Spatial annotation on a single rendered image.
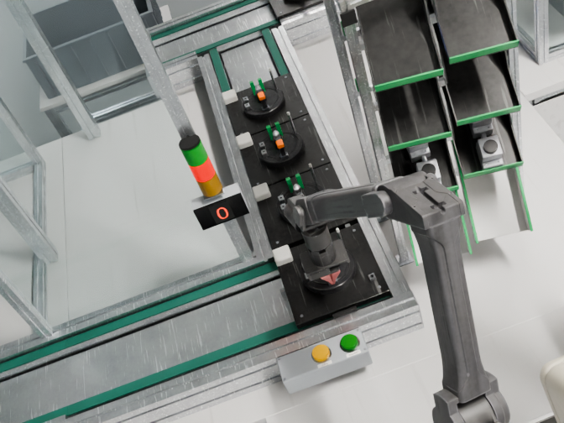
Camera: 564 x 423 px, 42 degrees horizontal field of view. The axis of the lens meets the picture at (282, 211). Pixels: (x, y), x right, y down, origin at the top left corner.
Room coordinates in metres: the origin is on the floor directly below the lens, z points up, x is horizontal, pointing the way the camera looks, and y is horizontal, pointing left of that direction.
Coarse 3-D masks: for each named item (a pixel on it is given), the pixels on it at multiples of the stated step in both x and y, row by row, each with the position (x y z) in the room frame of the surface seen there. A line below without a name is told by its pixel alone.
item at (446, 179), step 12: (372, 84) 1.31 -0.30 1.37; (432, 144) 1.18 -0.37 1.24; (444, 144) 1.17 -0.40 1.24; (396, 156) 1.19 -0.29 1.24; (408, 156) 1.18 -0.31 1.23; (432, 156) 1.16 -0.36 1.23; (444, 156) 1.15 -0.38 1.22; (396, 168) 1.17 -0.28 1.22; (408, 168) 1.16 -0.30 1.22; (444, 168) 1.13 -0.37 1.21; (444, 180) 1.10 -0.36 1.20; (456, 180) 1.08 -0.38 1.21
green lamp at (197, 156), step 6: (198, 144) 1.28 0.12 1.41; (186, 150) 1.28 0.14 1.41; (192, 150) 1.27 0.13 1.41; (198, 150) 1.27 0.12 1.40; (204, 150) 1.29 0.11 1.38; (186, 156) 1.28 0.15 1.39; (192, 156) 1.27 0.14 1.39; (198, 156) 1.27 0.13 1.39; (204, 156) 1.28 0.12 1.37; (192, 162) 1.27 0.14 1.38; (198, 162) 1.27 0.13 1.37; (204, 162) 1.27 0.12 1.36
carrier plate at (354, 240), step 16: (352, 240) 1.24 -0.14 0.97; (368, 256) 1.17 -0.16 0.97; (288, 272) 1.22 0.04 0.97; (368, 272) 1.12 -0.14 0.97; (288, 288) 1.17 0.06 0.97; (304, 288) 1.15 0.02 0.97; (352, 288) 1.10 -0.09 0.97; (368, 288) 1.08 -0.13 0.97; (384, 288) 1.06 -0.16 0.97; (304, 304) 1.11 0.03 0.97; (320, 304) 1.09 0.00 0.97; (336, 304) 1.07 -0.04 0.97; (352, 304) 1.05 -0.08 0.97; (304, 320) 1.06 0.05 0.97; (320, 320) 1.05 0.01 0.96
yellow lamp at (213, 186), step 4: (216, 176) 1.28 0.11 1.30; (208, 180) 1.27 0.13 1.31; (212, 180) 1.27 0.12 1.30; (216, 180) 1.28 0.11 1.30; (200, 184) 1.28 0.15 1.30; (204, 184) 1.27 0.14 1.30; (208, 184) 1.27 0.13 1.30; (212, 184) 1.27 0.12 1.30; (216, 184) 1.28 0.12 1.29; (220, 184) 1.29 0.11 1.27; (200, 188) 1.29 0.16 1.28; (204, 188) 1.27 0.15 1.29; (208, 188) 1.27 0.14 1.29; (212, 188) 1.27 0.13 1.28; (216, 188) 1.27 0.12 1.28; (220, 188) 1.28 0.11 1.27; (204, 192) 1.28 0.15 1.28; (208, 192) 1.27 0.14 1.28; (212, 192) 1.27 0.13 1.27; (216, 192) 1.27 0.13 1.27; (208, 196) 1.27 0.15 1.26
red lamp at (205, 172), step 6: (210, 162) 1.29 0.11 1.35; (192, 168) 1.28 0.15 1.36; (198, 168) 1.27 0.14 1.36; (204, 168) 1.27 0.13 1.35; (210, 168) 1.28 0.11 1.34; (198, 174) 1.27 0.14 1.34; (204, 174) 1.27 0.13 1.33; (210, 174) 1.27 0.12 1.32; (198, 180) 1.28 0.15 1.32; (204, 180) 1.27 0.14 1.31
